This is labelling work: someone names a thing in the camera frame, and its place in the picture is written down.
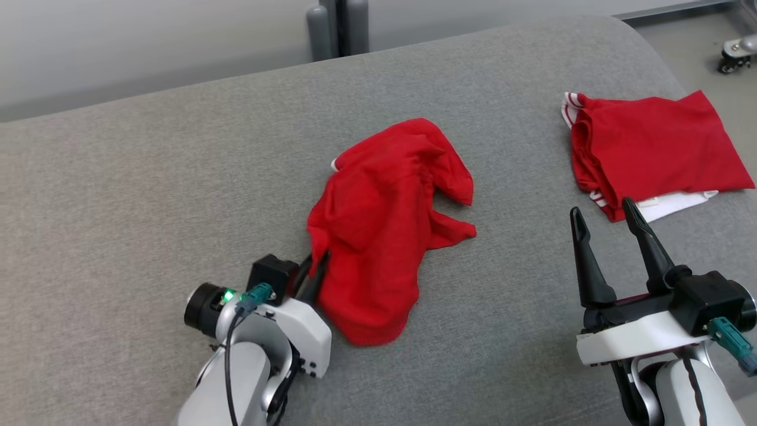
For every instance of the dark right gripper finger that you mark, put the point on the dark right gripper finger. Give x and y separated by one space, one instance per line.
653 254
591 272

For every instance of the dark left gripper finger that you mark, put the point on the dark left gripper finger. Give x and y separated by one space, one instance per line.
316 287
303 278

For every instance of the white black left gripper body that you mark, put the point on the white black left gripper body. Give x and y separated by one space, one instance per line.
301 337

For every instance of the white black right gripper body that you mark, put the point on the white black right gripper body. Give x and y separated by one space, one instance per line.
627 340

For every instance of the plain red shirt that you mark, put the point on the plain red shirt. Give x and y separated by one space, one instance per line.
372 248

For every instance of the red jersey with large number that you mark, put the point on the red jersey with large number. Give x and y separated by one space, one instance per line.
650 148

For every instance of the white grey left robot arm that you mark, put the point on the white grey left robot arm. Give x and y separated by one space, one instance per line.
213 390

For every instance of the black caster wheel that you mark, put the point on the black caster wheel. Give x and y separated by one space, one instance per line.
736 50

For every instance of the grey cylindrical partition foot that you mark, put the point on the grey cylindrical partition foot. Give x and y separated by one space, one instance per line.
357 26
318 35

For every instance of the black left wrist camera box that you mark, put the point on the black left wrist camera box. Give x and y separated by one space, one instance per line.
272 278

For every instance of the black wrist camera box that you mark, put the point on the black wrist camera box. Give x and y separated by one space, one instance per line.
272 278
709 302

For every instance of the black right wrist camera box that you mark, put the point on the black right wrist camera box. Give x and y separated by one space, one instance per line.
709 302

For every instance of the grey partition base rail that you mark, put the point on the grey partition base rail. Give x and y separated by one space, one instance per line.
680 7

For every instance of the grey partition joint post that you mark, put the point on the grey partition joint post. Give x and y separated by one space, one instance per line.
338 29

